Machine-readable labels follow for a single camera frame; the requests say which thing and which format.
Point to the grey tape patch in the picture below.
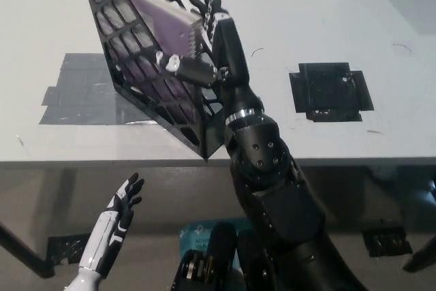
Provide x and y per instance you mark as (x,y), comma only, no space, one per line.
(75,100)

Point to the teal cardboard box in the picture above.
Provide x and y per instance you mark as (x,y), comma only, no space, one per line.
(194,236)

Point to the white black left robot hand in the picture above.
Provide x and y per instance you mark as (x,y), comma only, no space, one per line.
(109,229)

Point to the black tape square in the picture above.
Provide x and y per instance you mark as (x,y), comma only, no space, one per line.
(327,93)

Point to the black robot torso blocks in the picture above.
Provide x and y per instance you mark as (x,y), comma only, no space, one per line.
(221,257)

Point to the black table leg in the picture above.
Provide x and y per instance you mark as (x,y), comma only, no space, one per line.
(422,258)
(20,246)

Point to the black lattice magazine stand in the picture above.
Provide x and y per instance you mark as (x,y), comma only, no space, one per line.
(213,134)

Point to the purple spiral notebook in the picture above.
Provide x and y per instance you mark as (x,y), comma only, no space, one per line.
(167,28)

